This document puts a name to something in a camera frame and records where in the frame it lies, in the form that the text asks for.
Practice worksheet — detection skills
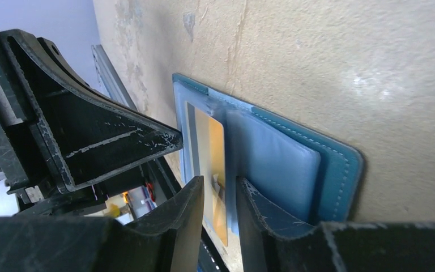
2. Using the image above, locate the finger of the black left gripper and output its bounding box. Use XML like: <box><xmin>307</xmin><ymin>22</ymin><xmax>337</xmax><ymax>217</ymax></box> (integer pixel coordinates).
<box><xmin>0</xmin><ymin>29</ymin><xmax>183</xmax><ymax>194</ymax></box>

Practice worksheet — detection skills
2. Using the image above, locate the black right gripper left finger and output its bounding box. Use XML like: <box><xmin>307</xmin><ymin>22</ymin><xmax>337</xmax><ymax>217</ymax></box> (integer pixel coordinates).
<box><xmin>0</xmin><ymin>176</ymin><xmax>204</xmax><ymax>271</ymax></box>

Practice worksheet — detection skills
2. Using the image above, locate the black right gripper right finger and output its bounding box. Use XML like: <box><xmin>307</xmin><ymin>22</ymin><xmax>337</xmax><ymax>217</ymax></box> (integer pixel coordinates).
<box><xmin>236</xmin><ymin>177</ymin><xmax>435</xmax><ymax>271</ymax></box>

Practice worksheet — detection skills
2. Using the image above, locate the blue card holder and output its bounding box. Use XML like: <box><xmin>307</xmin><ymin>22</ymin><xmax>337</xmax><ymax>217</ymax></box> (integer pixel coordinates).
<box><xmin>172</xmin><ymin>73</ymin><xmax>364</xmax><ymax>234</ymax></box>

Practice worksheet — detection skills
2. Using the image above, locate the aluminium frame rail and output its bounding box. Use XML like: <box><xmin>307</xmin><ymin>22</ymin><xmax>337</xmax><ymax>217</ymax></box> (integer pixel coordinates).
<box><xmin>91</xmin><ymin>44</ymin><xmax>138</xmax><ymax>111</ymax></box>

